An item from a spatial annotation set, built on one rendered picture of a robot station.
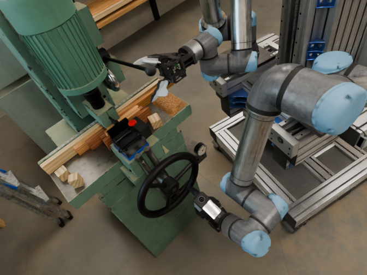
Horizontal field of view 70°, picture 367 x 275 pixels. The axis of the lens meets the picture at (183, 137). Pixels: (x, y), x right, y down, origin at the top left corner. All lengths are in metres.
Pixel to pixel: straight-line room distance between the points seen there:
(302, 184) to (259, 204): 0.85
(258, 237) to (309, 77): 0.45
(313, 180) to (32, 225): 1.95
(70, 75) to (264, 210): 0.72
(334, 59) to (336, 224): 1.08
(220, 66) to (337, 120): 0.55
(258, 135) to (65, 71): 0.59
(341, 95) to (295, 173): 1.14
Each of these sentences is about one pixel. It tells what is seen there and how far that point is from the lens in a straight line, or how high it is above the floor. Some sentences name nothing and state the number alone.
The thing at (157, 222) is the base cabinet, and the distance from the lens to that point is 1.49.
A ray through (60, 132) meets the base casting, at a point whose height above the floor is 0.80.
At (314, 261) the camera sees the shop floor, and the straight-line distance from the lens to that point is 1.76.
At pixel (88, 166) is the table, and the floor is 0.90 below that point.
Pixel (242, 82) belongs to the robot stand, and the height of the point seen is 0.72.
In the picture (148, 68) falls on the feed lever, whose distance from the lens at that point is 0.82.
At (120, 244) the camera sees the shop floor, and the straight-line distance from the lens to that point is 1.91.
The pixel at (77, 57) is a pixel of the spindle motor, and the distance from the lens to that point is 0.87.
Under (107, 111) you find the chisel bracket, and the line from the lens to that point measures 1.03.
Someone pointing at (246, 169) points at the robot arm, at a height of 0.96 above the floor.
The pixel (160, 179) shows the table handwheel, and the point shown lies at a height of 0.83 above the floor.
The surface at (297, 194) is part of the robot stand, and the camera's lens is 1.65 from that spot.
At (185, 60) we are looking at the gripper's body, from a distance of 0.92.
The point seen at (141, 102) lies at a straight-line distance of 1.16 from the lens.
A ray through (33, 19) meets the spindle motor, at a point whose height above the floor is 1.42.
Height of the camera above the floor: 1.66
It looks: 49 degrees down
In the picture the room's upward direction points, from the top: 17 degrees counter-clockwise
